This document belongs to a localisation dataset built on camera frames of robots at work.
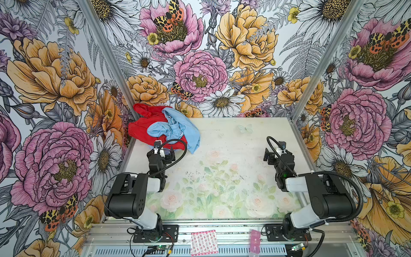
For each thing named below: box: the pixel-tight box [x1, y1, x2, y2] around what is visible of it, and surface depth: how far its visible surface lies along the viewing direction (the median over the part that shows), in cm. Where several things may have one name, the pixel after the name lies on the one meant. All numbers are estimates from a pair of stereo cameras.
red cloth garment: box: [127, 103, 188, 151], surface depth 108 cm
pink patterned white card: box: [190, 229, 219, 257], surface depth 73 cm
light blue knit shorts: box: [147, 107, 201, 155], surface depth 105 cm
